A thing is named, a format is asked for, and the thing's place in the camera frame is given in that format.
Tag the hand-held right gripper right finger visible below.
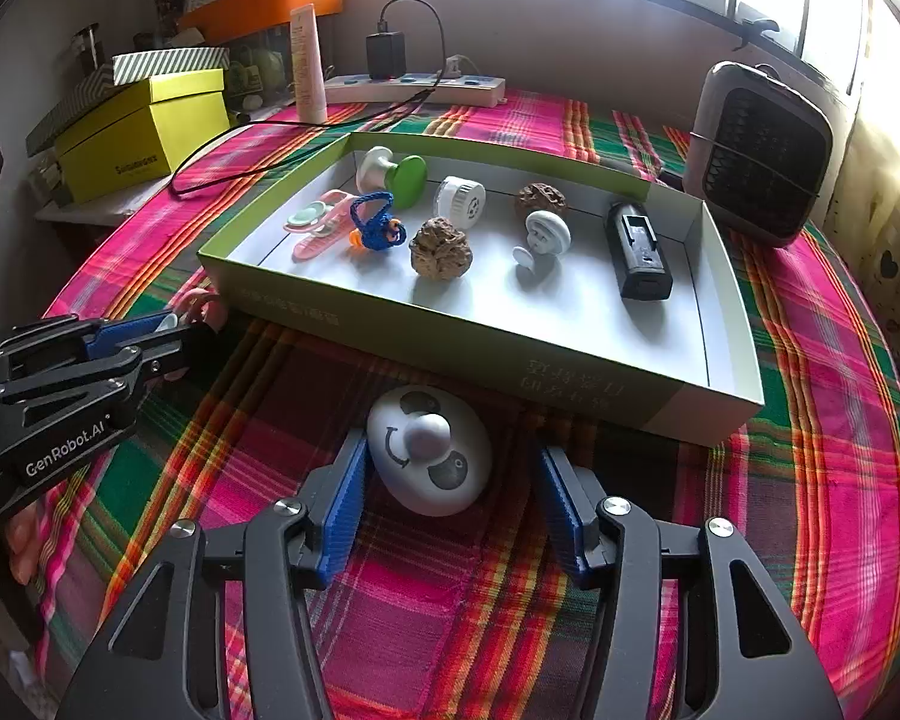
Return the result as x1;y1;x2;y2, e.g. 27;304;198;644
536;446;845;720

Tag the black charger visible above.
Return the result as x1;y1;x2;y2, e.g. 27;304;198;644
366;30;407;80

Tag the glass jar with dark lid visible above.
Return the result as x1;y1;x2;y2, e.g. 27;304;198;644
66;26;98;83

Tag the white shelf board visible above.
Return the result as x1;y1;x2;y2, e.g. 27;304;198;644
34;195;166;226

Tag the plaid tablecloth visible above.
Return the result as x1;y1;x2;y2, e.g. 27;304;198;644
34;86;900;720

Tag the green and white massager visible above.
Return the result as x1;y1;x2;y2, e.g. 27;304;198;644
356;146;428;211

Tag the orange storage box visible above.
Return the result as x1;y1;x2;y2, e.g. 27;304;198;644
176;0;344;46

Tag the black rectangular device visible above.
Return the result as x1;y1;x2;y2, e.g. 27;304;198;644
606;200;674;301

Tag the green and white box tray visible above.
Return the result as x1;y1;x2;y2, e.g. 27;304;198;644
197;131;766;445

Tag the white round cap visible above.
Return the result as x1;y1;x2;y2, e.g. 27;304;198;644
433;175;487;226

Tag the white power strip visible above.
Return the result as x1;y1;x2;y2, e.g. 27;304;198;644
322;73;507;110

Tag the round pitted brown walnut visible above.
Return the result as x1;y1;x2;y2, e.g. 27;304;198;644
515;181;567;220

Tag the pale cream tube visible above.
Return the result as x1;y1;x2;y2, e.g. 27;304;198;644
289;4;329;125

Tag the yellow patterned curtain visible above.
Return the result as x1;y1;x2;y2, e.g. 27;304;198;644
825;0;900;361

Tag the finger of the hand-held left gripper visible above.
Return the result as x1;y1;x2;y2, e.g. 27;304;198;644
0;313;175;385
0;322;217;421

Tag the yellow cardboard box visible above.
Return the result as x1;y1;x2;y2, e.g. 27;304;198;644
52;67;232;205

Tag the striped box lid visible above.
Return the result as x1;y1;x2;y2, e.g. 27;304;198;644
24;45;232;158

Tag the white panda face hook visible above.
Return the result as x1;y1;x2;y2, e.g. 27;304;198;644
366;386;494;518

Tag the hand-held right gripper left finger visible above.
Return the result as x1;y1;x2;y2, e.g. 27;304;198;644
56;431;368;720

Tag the grey desktop heater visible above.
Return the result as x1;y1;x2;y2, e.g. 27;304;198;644
681;60;835;250

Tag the person's left hand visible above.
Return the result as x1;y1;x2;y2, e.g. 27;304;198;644
4;499;57;586

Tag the white mushroom shaped hook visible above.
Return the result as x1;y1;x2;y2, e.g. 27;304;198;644
511;210;571;271

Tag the clear storage container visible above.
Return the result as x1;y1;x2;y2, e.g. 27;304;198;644
221;22;301;117

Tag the blue knitted toy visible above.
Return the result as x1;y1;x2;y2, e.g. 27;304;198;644
347;191;407;254

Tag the black charger cable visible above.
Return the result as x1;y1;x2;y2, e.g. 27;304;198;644
166;0;447;197

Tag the lumpy wrinkled brown walnut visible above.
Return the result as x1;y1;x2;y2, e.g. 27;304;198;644
409;216;464;280

